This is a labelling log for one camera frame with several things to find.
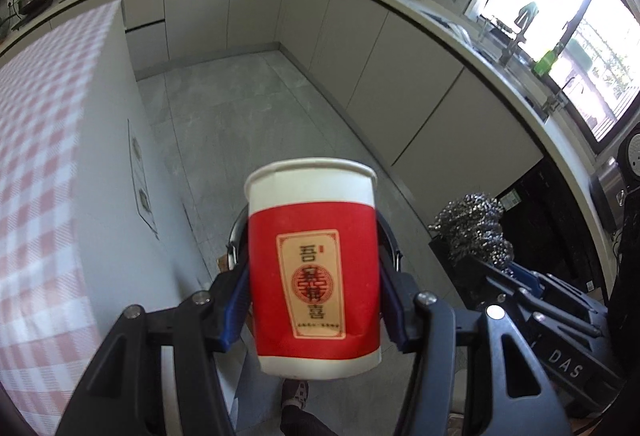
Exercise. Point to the black built-in appliance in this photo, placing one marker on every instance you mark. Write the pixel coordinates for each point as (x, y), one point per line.
(550, 216)

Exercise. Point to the steel sink faucet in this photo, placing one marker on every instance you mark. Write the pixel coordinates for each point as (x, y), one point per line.
(515, 33)

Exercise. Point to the person's shoe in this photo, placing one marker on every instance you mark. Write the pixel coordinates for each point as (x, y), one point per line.
(295, 393)

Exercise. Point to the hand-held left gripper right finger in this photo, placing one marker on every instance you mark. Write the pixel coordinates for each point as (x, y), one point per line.
(392, 311)

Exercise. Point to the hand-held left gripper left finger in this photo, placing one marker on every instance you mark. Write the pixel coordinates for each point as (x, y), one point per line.
(235, 311)

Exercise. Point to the white kitchen island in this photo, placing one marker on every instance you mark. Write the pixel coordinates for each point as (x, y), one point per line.
(115, 126)

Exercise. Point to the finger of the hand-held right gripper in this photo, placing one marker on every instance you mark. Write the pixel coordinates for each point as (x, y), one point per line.
(560, 288)
(500, 281)

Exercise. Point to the steel rim trash bin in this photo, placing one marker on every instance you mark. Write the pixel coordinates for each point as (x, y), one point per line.
(239, 241)

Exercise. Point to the black round appliance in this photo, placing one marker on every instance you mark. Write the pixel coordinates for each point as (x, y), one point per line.
(631, 161)

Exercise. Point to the green dish soap bottle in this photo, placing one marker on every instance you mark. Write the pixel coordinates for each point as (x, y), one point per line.
(546, 61)

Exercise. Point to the steel wool scrubber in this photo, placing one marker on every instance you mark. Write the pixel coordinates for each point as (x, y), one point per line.
(475, 231)

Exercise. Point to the red paper cup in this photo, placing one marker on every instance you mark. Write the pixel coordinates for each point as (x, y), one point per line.
(310, 276)

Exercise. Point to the pink checkered tablecloth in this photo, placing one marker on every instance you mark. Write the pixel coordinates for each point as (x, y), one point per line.
(40, 166)

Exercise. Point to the person's leg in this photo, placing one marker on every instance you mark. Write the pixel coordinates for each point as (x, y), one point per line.
(307, 423)

